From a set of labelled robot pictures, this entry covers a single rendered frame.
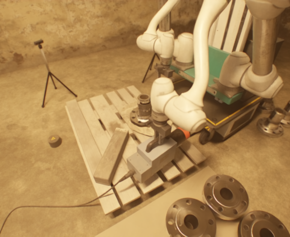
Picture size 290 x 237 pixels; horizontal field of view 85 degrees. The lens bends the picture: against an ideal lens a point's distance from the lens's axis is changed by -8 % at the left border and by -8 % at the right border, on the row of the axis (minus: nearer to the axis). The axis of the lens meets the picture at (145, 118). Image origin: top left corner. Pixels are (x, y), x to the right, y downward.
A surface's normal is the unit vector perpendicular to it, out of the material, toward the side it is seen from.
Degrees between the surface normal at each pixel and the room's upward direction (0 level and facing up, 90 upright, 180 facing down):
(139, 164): 0
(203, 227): 0
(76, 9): 91
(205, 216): 0
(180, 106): 48
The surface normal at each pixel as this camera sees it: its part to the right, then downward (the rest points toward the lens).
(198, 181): 0.00, -0.75
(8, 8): 0.50, 0.58
